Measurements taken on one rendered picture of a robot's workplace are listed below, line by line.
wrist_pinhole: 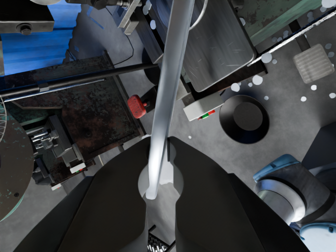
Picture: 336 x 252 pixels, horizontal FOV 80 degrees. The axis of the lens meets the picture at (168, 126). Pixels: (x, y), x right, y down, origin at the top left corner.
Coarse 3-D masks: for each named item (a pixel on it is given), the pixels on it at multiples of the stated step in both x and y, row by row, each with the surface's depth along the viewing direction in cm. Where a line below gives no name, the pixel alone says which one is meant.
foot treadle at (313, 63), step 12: (288, 24) 80; (300, 36) 78; (300, 48) 79; (312, 48) 76; (300, 60) 80; (312, 60) 77; (324, 60) 75; (300, 72) 81; (312, 72) 78; (324, 72) 76
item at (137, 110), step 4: (132, 96) 63; (136, 96) 62; (128, 100) 65; (132, 100) 63; (136, 100) 62; (140, 100) 63; (128, 104) 66; (132, 104) 64; (136, 104) 63; (140, 104) 62; (144, 104) 66; (132, 108) 65; (136, 108) 63; (140, 108) 62; (144, 108) 63; (132, 112) 66; (136, 112) 64; (140, 112) 63; (144, 112) 63; (136, 116) 65; (140, 116) 65
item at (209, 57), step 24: (168, 0) 39; (216, 0) 33; (240, 0) 41; (192, 24) 37; (216, 24) 35; (240, 24) 33; (192, 48) 40; (216, 48) 36; (240, 48) 33; (192, 72) 42; (216, 72) 38
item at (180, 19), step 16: (176, 0) 8; (192, 0) 8; (176, 16) 8; (176, 32) 8; (176, 48) 8; (176, 64) 9; (160, 80) 9; (176, 80) 9; (160, 96) 9; (160, 112) 10; (160, 128) 10; (160, 144) 10; (160, 160) 11
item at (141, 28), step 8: (144, 0) 54; (136, 8) 57; (152, 8) 53; (136, 16) 58; (144, 16) 56; (152, 16) 54; (144, 24) 57; (160, 24) 53; (144, 32) 58; (152, 32) 56; (160, 32) 54; (144, 40) 59; (152, 40) 57; (160, 40) 56; (152, 48) 58; (160, 48) 55; (152, 56) 59; (160, 56) 57
